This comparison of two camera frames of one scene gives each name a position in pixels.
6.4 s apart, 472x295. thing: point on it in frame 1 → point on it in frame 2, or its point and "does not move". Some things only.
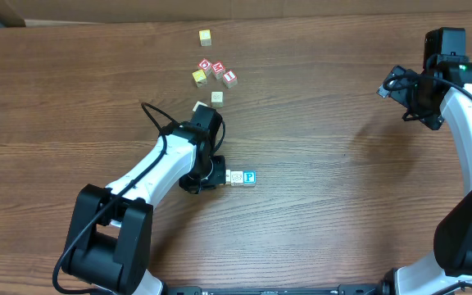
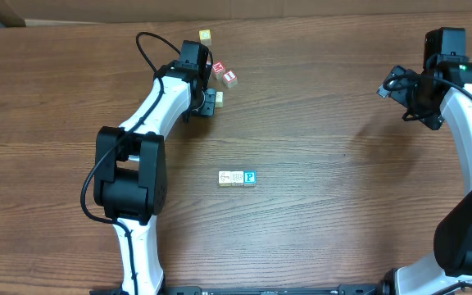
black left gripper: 218,177 → 208,102
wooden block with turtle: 217,99 does not move
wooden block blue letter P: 249,178 does not move
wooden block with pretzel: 237,178 does not move
